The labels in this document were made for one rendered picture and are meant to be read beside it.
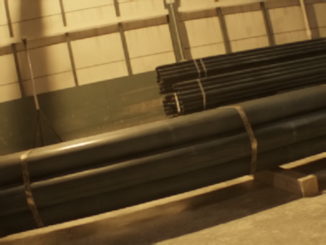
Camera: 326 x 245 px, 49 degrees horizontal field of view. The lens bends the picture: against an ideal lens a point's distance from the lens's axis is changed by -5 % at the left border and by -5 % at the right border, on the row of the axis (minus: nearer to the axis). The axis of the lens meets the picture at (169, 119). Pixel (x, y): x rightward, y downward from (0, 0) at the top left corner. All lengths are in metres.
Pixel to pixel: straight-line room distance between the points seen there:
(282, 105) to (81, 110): 8.34
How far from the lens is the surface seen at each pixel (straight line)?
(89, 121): 10.31
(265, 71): 3.64
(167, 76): 3.75
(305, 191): 2.21
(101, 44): 10.65
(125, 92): 10.38
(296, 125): 2.35
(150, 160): 2.05
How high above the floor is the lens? 0.71
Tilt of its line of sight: 3 degrees down
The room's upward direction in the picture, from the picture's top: 12 degrees counter-clockwise
